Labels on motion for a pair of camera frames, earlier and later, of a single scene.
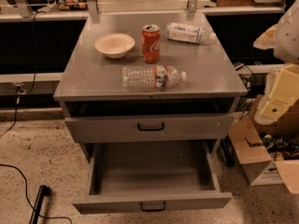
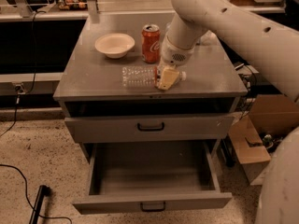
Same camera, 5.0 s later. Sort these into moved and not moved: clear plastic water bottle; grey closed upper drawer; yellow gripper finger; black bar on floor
Moved: yellow gripper finger
Not moved: clear plastic water bottle; black bar on floor; grey closed upper drawer
